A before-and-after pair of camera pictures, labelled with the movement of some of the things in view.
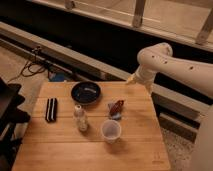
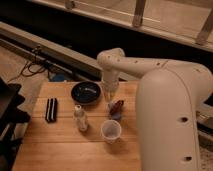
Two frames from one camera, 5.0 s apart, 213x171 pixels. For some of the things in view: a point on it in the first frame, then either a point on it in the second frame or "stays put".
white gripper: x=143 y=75 → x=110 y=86
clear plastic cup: x=111 y=131 stays put
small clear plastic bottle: x=80 y=118 stays put
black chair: x=10 y=114 stays put
